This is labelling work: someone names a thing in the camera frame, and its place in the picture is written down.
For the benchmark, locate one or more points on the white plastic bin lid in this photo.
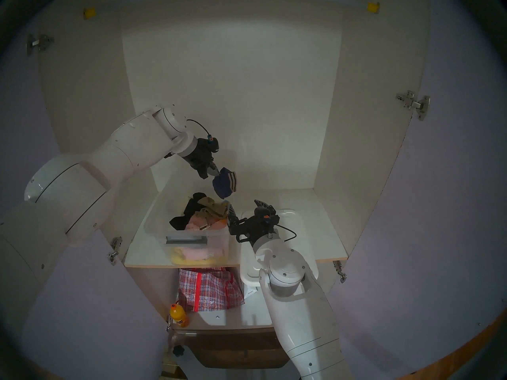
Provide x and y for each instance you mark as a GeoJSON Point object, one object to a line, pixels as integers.
{"type": "Point", "coordinates": [247, 272]}

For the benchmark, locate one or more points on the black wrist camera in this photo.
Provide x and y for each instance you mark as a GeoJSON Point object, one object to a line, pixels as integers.
{"type": "Point", "coordinates": [263, 217]}
{"type": "Point", "coordinates": [212, 144]}

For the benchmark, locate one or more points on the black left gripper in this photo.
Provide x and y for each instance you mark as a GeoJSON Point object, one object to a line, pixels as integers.
{"type": "Point", "coordinates": [200, 155]}

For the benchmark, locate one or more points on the black star knob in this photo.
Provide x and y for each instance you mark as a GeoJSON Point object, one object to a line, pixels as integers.
{"type": "Point", "coordinates": [178, 351]}

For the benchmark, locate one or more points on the pink sock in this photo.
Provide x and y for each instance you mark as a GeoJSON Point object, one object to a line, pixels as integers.
{"type": "Point", "coordinates": [196, 225]}

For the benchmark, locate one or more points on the pale closet rod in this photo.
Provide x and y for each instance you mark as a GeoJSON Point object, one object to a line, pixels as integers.
{"type": "Point", "coordinates": [356, 2]}

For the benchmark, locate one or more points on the clear plastic storage bin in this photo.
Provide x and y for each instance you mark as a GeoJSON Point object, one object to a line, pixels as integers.
{"type": "Point", "coordinates": [158, 225]}

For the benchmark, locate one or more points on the small metal lower hinge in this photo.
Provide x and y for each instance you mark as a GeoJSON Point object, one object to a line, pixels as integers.
{"type": "Point", "coordinates": [169, 324]}

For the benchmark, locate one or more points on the navy striped sock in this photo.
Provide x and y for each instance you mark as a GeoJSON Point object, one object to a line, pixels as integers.
{"type": "Point", "coordinates": [223, 185]}

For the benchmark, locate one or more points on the orange sock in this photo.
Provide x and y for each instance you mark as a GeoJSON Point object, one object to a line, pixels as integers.
{"type": "Point", "coordinates": [220, 224]}

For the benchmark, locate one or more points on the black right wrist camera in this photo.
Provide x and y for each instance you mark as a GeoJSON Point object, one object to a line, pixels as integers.
{"type": "Point", "coordinates": [263, 217]}

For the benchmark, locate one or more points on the white shelf board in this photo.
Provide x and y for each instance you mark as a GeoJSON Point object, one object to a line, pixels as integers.
{"type": "Point", "coordinates": [138, 252]}

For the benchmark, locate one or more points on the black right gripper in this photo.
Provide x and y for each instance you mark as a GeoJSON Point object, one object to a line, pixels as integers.
{"type": "Point", "coordinates": [253, 229]}

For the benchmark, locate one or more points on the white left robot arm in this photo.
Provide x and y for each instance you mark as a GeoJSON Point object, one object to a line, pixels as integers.
{"type": "Point", "coordinates": [119, 149]}

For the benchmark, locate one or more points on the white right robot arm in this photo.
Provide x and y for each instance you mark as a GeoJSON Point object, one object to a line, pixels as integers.
{"type": "Point", "coordinates": [293, 304]}

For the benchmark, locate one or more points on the yellow rod bracket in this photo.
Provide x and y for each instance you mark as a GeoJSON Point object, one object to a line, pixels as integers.
{"type": "Point", "coordinates": [89, 13]}
{"type": "Point", "coordinates": [373, 7]}

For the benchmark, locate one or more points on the brown wooden panel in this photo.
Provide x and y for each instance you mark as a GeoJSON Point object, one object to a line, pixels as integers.
{"type": "Point", "coordinates": [237, 347]}

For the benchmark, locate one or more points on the metal door hinge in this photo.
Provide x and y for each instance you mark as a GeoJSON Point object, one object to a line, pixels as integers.
{"type": "Point", "coordinates": [114, 248]}
{"type": "Point", "coordinates": [39, 44]}
{"type": "Point", "coordinates": [340, 271]}
{"type": "Point", "coordinates": [414, 104]}

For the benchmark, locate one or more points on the olive green sock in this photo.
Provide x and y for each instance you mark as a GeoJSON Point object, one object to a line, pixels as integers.
{"type": "Point", "coordinates": [212, 209]}

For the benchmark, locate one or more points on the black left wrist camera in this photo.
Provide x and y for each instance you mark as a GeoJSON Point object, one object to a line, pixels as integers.
{"type": "Point", "coordinates": [212, 144]}

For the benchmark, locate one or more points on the orange bottle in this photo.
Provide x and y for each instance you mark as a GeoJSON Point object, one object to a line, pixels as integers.
{"type": "Point", "coordinates": [179, 316]}

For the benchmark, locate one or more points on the red plaid woven bag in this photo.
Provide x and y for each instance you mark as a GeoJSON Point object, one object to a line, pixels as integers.
{"type": "Point", "coordinates": [206, 292]}

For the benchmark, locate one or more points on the pale pink cloth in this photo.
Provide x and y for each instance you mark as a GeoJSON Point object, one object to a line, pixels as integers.
{"type": "Point", "coordinates": [198, 253]}

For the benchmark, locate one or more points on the black sock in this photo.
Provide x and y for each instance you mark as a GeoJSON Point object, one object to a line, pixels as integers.
{"type": "Point", "coordinates": [182, 221]}

